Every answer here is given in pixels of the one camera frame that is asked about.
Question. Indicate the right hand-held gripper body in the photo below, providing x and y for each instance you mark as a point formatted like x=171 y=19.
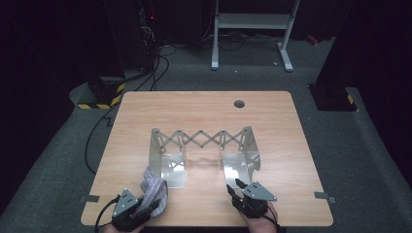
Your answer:
x=254 y=202

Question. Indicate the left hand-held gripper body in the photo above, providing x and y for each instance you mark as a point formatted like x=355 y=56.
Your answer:
x=124 y=210

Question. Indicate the striped purple cloth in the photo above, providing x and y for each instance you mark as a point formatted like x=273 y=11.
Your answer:
x=155 y=191

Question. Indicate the grey metal expandable book rack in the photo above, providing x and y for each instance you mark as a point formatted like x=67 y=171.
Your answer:
x=200 y=152

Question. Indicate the person's left hand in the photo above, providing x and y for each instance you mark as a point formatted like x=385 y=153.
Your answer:
x=124 y=230

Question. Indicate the person's right hand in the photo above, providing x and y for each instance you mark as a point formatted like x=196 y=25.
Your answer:
x=260 y=223

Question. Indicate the grey tape strip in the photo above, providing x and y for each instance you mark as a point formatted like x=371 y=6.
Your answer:
x=324 y=196
x=90 y=198

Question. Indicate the dark round table grommet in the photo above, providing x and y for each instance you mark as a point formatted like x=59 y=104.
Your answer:
x=239 y=104

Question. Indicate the black yellow striped stand base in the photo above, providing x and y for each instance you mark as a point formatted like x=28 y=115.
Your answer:
x=105 y=93

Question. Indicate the black stand base yellow corner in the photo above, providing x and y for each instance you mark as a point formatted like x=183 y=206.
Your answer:
x=333 y=98

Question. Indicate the small red object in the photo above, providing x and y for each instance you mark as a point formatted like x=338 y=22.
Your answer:
x=311 y=39

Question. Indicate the white metal stand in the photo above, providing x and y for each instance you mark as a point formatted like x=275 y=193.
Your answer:
x=252 y=21

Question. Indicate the dark equipment rack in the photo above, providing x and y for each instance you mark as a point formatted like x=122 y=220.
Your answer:
x=132 y=32

